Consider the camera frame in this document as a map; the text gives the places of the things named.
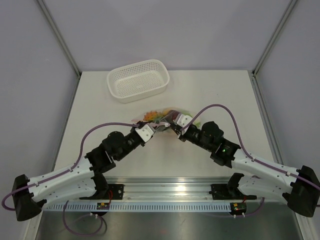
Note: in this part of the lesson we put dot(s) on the white slotted cable duct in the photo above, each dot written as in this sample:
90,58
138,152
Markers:
139,207

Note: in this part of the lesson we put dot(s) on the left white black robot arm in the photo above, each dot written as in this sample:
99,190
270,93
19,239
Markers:
81,180

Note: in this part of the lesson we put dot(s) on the left aluminium frame post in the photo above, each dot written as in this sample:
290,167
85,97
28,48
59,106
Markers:
44,9

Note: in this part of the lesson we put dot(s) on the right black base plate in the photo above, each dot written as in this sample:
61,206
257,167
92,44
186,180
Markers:
221,192

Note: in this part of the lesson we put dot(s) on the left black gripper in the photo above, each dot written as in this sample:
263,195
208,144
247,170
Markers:
133,130

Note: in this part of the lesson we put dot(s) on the right aluminium frame post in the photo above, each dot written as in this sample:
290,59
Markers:
275,35

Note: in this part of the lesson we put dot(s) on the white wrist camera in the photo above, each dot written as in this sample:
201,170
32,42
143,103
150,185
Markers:
146,132
182,120

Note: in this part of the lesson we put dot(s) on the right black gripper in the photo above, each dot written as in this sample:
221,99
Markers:
181,136

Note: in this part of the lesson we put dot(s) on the fake orange pineapple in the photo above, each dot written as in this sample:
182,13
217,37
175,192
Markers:
151,116

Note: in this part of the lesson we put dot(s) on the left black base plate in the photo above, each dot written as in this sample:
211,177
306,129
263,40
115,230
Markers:
115,192

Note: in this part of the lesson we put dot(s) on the aluminium mounting rail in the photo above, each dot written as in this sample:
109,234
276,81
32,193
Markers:
167,189

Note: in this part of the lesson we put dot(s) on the aluminium frame post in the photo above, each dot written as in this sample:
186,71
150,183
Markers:
275,35
44,9

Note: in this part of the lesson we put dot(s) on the fake purple fruit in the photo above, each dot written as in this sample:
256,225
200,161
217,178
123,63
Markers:
173,114

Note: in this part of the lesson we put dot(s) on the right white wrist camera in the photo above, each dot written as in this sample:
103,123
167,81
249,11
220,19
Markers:
182,120

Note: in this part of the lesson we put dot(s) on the clear zip top bag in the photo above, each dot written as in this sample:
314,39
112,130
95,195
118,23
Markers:
161,124

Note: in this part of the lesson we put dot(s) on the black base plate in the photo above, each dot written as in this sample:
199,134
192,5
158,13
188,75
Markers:
221,192
115,192

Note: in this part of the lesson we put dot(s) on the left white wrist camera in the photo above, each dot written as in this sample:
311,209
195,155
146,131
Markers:
146,132

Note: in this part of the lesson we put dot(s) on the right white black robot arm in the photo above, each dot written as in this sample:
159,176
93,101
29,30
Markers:
298,188

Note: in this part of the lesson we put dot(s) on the white perforated plastic basket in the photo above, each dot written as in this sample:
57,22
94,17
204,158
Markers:
138,81

